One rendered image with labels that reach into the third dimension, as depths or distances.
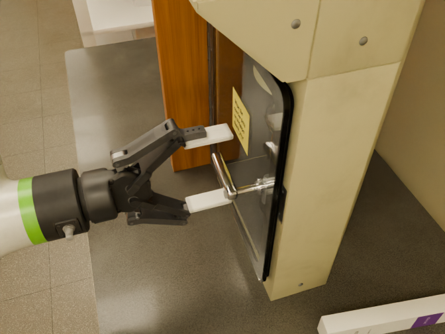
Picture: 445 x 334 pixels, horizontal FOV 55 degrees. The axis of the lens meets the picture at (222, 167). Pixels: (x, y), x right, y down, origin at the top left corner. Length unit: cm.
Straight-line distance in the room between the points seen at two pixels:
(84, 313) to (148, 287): 111
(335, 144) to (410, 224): 47
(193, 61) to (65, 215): 40
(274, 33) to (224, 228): 56
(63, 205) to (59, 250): 154
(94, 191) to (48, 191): 6
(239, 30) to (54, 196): 33
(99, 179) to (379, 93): 37
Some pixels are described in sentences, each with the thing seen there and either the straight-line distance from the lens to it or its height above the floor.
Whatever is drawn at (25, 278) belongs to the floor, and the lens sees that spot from 210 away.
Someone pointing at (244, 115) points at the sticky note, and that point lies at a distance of 62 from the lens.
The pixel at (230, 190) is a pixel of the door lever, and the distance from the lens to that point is 60.
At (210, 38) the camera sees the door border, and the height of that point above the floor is 130.
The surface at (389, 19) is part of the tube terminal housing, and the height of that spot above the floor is 146.
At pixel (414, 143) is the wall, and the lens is 105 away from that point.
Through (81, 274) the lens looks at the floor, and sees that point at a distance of 202.
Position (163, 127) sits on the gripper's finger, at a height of 130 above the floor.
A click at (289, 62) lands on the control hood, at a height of 144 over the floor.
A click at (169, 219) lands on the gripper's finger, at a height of 112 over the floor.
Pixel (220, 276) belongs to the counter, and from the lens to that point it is 83.
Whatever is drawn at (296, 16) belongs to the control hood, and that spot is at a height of 148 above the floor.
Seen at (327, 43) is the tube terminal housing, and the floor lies 145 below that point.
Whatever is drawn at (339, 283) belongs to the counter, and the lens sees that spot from 85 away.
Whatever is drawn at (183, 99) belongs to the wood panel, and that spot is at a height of 114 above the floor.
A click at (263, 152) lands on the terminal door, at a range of 57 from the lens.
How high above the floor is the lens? 166
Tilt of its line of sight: 45 degrees down
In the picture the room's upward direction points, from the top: straight up
